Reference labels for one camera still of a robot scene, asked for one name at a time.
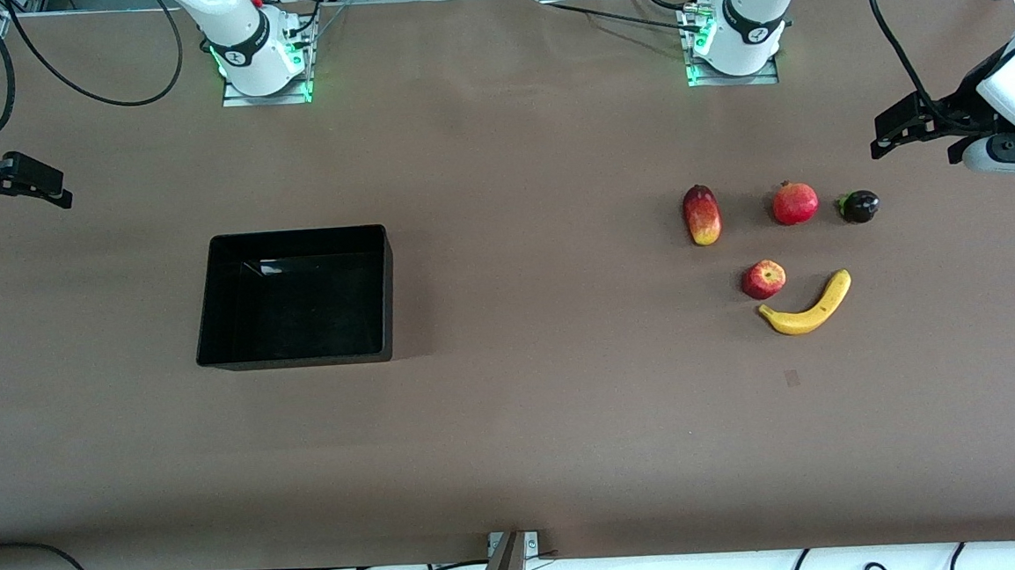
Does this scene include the right arm black loop cable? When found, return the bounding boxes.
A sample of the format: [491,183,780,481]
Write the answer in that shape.
[4,0,189,115]

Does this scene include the dark purple eggplant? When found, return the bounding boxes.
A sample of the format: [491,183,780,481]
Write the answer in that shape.
[835,188,881,226]

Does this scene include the red yellow apple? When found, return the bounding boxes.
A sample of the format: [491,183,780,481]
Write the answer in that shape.
[741,258,788,302]

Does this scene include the black cable across table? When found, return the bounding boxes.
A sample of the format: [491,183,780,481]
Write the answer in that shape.
[534,0,718,44]

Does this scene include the yellow banana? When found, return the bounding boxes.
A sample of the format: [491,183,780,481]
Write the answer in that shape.
[756,268,855,339]

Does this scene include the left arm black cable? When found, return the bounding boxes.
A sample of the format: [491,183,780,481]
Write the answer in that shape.
[866,0,992,140]

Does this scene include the red pomegranate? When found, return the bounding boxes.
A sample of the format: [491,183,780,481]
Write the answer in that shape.
[771,179,821,227]

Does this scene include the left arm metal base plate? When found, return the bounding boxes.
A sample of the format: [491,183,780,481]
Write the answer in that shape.
[681,3,781,91]

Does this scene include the red yellow mango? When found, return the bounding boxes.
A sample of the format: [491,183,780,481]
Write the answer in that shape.
[680,183,725,248]

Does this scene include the black plastic box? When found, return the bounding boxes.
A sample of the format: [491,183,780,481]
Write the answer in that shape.
[189,223,400,374]

